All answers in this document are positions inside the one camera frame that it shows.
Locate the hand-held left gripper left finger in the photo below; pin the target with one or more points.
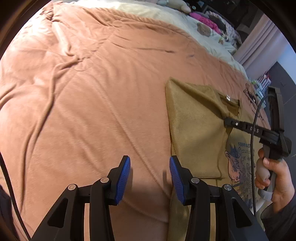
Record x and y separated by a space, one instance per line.
122 180

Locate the orange fleece blanket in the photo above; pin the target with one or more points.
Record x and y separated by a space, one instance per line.
92 104

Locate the black eyeglasses on bed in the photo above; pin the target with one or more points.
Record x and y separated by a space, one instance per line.
251 93

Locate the beige plush toy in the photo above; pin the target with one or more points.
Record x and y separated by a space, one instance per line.
175 4

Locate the person's dark grey clothing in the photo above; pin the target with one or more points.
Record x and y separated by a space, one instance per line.
5 215

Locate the cream bear print bedsheet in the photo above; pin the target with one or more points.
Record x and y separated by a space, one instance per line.
180 23

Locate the floral patterned cloth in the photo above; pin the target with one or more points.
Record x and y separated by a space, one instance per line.
227 30

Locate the person's right hand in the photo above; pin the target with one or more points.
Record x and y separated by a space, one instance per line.
279 176

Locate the stack of books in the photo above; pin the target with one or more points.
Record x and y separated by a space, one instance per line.
262 84

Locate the pink curtain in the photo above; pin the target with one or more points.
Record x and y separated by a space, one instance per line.
259 44

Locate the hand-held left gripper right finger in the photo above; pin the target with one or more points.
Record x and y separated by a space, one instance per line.
177 183

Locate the brown printed t-shirt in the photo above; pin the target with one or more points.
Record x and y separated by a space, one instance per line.
196 139

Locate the pink fluffy garment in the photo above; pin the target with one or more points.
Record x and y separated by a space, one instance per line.
208 20

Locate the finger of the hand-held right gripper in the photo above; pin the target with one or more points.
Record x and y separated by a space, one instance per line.
276 109
245 127

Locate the person's right forearm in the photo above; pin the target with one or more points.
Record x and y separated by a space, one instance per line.
281 222

